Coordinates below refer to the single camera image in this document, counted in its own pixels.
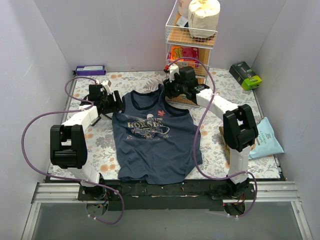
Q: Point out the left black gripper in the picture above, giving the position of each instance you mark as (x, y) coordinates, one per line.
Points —
(116, 103)

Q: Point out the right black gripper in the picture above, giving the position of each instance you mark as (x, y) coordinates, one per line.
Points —
(167, 88)

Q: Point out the navy blue printed t-shirt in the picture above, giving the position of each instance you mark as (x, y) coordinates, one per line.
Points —
(157, 150)

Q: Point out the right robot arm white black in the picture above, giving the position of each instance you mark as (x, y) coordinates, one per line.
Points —
(239, 126)

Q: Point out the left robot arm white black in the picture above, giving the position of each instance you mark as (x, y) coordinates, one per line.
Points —
(68, 149)

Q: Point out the black display case gold brooch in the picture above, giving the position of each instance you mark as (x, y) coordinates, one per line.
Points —
(99, 118)

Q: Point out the orange snack box upper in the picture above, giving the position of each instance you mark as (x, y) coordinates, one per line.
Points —
(177, 52)

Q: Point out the magenta pink box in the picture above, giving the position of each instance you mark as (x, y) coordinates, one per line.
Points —
(191, 55)

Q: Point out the purple flat box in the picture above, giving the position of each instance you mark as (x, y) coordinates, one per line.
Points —
(90, 70)

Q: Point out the teal blue box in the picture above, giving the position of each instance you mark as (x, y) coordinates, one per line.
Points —
(182, 22)

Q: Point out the black green box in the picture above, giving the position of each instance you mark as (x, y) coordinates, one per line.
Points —
(245, 76)

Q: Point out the cream paper wrapped roll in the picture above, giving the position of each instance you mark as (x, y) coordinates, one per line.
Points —
(203, 18)

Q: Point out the pink white carton top shelf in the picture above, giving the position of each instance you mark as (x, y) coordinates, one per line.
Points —
(183, 7)

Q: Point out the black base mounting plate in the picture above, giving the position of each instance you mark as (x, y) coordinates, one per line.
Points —
(201, 194)

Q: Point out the cassava chips bag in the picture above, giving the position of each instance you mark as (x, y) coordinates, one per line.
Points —
(266, 143)

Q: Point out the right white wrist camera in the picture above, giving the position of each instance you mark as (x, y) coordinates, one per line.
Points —
(171, 69)

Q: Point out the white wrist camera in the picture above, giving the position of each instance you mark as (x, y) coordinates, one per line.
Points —
(105, 86)
(171, 69)

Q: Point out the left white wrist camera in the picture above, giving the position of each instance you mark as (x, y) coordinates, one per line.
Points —
(105, 86)

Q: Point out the white wire shelf rack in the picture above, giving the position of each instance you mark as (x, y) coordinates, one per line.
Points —
(189, 37)

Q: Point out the aluminium rail frame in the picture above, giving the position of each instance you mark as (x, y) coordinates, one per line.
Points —
(60, 210)

